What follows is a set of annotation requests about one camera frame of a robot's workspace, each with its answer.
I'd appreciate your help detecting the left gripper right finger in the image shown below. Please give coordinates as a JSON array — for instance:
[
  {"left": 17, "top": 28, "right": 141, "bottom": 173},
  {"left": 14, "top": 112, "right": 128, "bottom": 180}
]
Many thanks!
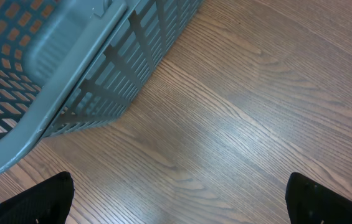
[{"left": 285, "top": 172, "right": 352, "bottom": 224}]

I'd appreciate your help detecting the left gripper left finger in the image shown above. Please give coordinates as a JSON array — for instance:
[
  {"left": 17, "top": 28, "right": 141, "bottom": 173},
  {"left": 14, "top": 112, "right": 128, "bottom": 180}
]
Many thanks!
[{"left": 0, "top": 171, "right": 74, "bottom": 224}]

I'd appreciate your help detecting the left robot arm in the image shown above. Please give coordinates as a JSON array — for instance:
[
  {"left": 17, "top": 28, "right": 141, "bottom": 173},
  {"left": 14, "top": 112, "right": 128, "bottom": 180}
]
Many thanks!
[{"left": 0, "top": 172, "right": 352, "bottom": 224}]

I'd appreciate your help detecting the grey plastic shopping basket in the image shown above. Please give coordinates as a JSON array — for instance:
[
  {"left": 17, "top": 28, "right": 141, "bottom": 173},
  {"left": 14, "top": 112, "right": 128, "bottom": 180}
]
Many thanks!
[{"left": 0, "top": 0, "right": 201, "bottom": 174}]

